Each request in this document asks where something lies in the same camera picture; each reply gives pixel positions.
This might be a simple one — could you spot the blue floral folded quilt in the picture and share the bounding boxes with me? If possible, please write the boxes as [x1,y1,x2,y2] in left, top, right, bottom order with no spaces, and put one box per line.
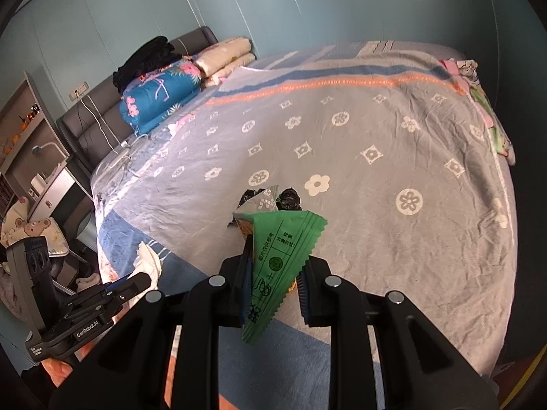
[119,57,202,135]

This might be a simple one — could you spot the yellow plastic rim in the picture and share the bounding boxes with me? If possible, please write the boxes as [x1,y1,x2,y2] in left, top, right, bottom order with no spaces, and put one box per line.
[500,346,543,410]

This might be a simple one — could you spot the black clothes pile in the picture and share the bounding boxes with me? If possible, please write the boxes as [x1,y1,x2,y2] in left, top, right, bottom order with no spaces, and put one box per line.
[112,36,182,90]

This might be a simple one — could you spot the grey padded headboard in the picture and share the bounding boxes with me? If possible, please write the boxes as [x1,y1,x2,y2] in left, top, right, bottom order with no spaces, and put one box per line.
[57,26,218,168]

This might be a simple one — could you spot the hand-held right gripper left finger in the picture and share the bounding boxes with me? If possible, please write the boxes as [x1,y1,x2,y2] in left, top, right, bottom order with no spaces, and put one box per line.
[49,235,257,410]

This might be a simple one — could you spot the green snack wrapper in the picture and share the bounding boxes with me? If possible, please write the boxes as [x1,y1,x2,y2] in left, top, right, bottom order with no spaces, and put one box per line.
[233,186,328,344]

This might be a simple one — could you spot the white charging cable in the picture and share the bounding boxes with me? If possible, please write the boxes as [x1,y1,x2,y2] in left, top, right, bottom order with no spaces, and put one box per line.
[81,94,151,189]

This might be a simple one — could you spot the black crumpled plastic bag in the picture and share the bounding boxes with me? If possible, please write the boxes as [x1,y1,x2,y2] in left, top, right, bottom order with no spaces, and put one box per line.
[226,188,266,228]
[278,188,305,212]

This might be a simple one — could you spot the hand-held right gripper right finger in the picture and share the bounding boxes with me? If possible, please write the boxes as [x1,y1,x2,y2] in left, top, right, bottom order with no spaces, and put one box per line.
[297,254,501,410]

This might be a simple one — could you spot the bear printed cushion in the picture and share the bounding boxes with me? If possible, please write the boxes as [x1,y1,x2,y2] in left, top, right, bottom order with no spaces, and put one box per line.
[0,196,70,258]

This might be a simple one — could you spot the small orange figurines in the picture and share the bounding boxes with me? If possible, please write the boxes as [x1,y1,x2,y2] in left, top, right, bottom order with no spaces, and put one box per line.
[19,102,42,129]

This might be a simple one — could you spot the white desk cabinet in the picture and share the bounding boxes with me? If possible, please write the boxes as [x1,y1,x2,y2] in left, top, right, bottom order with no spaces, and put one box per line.
[26,158,94,233]

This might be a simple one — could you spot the cream folded quilt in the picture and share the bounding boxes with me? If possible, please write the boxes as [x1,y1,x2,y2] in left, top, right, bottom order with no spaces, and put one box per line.
[194,38,257,88]

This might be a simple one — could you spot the light blue desk lamp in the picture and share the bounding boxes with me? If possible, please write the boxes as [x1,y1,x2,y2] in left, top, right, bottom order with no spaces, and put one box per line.
[32,142,66,167]

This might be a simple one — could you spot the white cloth bundle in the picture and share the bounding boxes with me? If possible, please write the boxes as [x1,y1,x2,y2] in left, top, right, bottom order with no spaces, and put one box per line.
[77,274,102,292]

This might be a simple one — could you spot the pink cloth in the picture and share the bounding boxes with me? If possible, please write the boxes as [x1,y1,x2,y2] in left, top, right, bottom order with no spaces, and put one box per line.
[0,265,27,322]

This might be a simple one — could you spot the white bookshelf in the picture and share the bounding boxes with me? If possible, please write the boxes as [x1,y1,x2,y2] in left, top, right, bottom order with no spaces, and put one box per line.
[0,70,70,174]

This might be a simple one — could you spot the white tissue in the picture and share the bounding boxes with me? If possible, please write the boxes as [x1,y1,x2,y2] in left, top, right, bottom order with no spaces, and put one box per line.
[128,241,163,287]

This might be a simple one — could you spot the colourful patterned sheet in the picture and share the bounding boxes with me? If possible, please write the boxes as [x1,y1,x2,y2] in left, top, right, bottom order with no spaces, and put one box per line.
[440,57,516,165]

